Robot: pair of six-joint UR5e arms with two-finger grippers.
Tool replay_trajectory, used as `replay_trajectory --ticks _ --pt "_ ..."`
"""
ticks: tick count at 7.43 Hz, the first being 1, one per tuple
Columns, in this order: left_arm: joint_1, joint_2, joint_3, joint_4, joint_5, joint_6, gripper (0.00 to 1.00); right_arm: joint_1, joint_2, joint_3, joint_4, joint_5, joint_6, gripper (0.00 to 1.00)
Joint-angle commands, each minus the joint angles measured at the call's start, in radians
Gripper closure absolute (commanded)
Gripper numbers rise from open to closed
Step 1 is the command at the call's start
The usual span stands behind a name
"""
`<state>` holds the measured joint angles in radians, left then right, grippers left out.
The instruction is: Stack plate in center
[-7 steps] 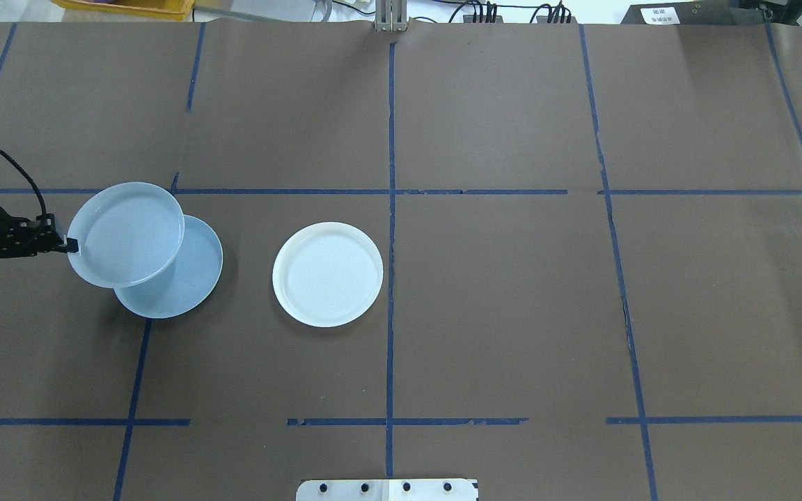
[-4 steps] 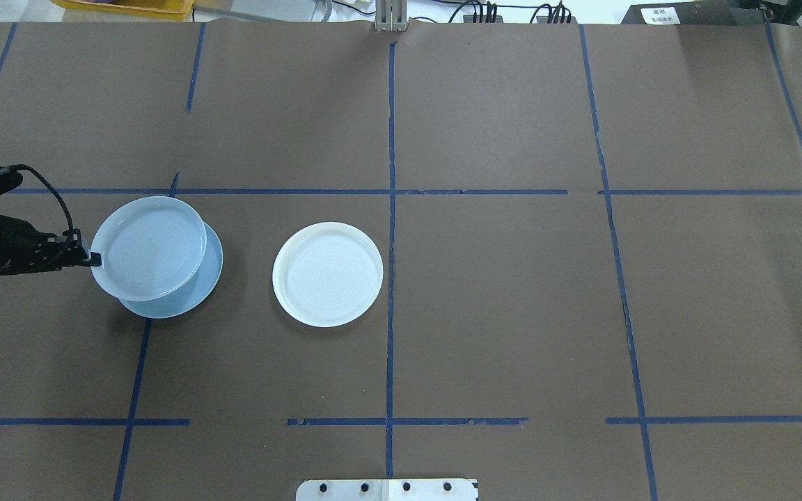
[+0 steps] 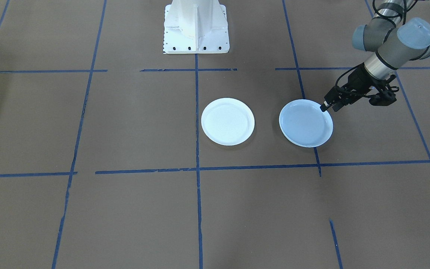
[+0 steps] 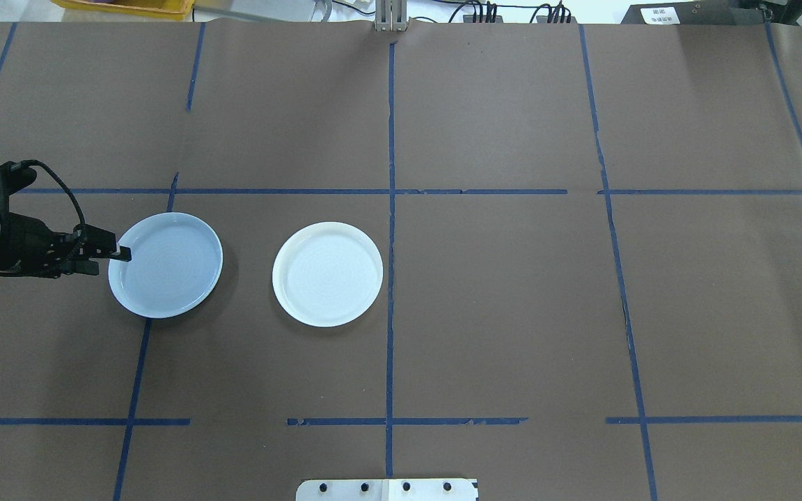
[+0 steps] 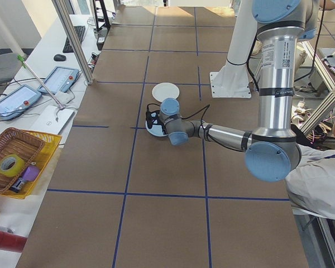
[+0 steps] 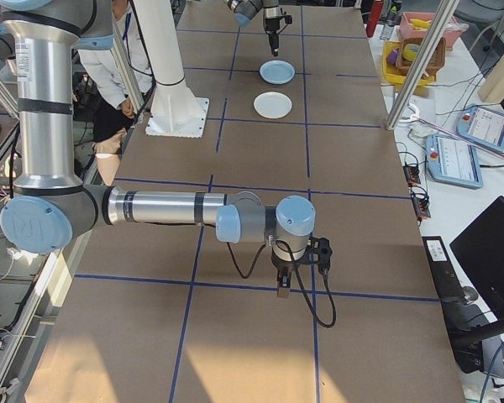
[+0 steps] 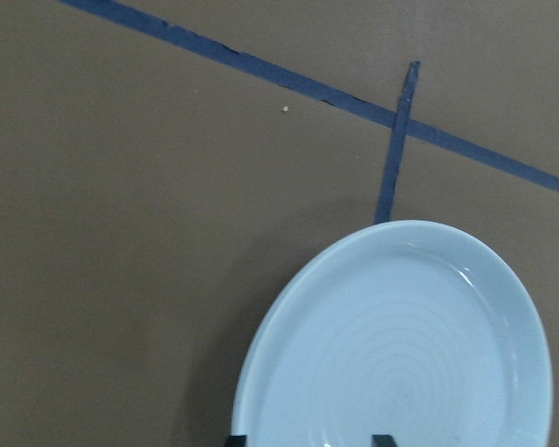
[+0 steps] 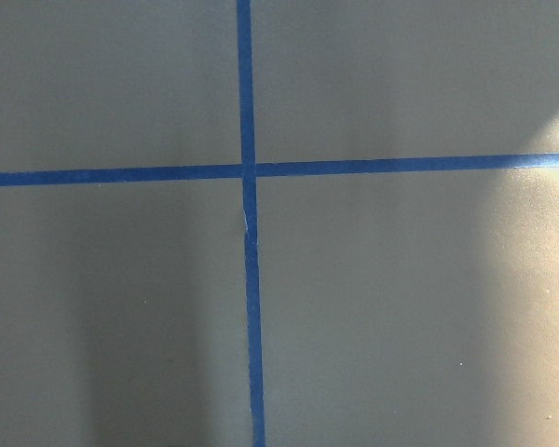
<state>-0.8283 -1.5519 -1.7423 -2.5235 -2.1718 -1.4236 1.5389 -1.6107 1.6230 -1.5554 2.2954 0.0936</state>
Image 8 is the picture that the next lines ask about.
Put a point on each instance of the blue tape line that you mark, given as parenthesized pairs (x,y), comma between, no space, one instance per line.
(400,164)
(251,302)

